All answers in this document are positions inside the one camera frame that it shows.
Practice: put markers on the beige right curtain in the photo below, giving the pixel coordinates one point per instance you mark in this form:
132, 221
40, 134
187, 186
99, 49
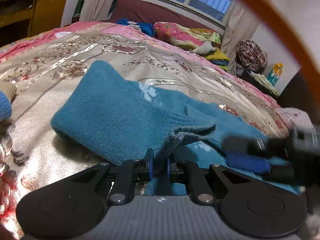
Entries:
241, 25

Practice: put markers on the beige left curtain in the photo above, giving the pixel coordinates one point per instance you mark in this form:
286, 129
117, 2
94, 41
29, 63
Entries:
95, 10

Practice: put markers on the blue clothes pile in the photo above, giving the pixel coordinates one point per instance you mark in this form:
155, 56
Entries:
145, 28

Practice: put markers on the floral brown bundle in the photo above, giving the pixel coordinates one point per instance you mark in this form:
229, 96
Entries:
250, 56

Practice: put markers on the green papers stack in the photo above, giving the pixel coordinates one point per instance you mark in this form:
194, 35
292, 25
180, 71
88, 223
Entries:
263, 81

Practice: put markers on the teal fleece garment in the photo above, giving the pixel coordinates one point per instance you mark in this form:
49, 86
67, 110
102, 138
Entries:
119, 120

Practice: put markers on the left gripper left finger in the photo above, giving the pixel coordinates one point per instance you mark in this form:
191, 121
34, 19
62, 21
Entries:
127, 175

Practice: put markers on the wooden side cabinet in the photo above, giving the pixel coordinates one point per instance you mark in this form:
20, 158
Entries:
26, 18

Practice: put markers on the yellow blue folded clothes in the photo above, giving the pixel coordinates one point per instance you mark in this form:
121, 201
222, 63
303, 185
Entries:
218, 58

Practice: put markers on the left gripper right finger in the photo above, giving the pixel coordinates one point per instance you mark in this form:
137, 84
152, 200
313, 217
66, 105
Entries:
191, 176

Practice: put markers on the beige checked folded cloth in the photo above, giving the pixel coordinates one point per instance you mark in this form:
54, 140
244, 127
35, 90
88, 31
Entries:
9, 90

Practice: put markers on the beige curtain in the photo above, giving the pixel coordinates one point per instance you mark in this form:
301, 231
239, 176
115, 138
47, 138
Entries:
95, 10
241, 25

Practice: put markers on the floral satin bedspread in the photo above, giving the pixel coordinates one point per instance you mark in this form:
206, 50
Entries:
46, 69

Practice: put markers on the blue knitted garment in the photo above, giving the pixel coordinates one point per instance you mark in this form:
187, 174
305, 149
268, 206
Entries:
5, 107

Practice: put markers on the dark red headboard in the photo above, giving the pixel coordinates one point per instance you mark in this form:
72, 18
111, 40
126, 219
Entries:
146, 12

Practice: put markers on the pink spotted pillow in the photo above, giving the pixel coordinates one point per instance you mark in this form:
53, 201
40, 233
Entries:
296, 117

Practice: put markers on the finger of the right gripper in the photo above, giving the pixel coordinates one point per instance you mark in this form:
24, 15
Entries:
273, 168
264, 148

